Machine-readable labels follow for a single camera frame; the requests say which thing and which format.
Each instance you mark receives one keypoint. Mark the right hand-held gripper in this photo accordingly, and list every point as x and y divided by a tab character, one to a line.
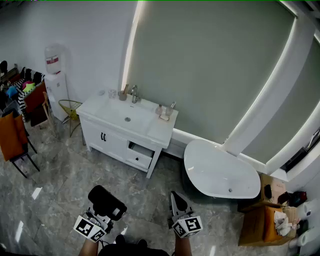
187	225

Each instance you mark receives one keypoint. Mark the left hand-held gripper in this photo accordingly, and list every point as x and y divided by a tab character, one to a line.
87	227

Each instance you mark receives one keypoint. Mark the white vanity sink cabinet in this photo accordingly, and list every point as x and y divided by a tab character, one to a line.
117	112

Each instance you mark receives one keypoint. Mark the person's left forearm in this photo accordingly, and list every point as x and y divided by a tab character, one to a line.
87	249

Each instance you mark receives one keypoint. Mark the person's right forearm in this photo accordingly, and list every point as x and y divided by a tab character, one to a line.
182	247

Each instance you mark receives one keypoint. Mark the person's left shoe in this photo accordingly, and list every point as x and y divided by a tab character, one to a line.
120	240

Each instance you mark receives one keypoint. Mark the person's shoe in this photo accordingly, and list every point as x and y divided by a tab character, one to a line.
120	240
142	243

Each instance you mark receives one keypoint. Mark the white bathtub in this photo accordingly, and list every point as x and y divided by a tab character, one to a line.
215	170

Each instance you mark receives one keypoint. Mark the person's black shorts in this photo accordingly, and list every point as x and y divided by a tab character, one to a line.
135	251

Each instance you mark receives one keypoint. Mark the person's right shoe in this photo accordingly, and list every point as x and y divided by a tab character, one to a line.
142	243

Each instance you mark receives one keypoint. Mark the large cardboard box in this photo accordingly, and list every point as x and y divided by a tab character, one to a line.
252	225

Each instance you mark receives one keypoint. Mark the soap tray with soap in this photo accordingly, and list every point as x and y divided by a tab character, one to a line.
164	117

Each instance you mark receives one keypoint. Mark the small black pouch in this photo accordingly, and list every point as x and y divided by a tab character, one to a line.
268	191

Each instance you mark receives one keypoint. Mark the clear toothbrush cup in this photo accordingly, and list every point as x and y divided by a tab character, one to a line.
169	113

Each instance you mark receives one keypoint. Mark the pink round bottle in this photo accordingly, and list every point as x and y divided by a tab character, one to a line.
159	110

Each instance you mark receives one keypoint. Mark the small cardboard box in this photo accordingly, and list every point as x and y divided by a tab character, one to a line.
277	186

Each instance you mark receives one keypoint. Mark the crumpled white cloth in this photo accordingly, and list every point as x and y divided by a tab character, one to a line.
283	223

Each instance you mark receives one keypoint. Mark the orange chair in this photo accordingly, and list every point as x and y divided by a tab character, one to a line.
10	140

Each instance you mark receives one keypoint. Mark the chrome faucet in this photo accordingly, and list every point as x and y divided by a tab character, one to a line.
135	95

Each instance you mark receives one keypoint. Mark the black red bag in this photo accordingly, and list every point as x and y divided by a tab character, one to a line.
298	198

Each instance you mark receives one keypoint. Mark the beige cup with wooden brush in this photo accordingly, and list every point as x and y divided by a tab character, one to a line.
122	95

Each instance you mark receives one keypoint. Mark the wooden folding chair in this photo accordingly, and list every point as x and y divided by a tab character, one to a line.
46	110

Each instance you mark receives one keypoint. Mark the dotted glass cup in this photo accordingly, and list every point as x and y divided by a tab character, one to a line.
112	94

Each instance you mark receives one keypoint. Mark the white plastic appliance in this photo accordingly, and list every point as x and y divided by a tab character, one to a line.
308	215

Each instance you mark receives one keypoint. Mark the white water dispenser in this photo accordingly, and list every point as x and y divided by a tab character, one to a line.
58	97

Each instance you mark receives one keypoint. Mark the small round grey dish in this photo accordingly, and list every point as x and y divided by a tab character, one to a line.
101	92

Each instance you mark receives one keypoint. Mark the brown storage box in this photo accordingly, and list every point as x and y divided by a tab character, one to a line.
35	98

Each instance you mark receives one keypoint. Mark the narrow grey roller blind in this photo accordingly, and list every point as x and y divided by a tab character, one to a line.
295	105

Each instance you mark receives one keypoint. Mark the green pink toy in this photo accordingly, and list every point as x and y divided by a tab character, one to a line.
28	86

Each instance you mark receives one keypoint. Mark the blue toy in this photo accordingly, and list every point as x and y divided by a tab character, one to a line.
11	92

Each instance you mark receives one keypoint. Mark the striped black white cloth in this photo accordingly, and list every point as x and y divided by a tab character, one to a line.
35	73

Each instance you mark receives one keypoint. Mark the clear water bottle red label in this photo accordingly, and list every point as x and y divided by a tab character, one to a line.
53	60

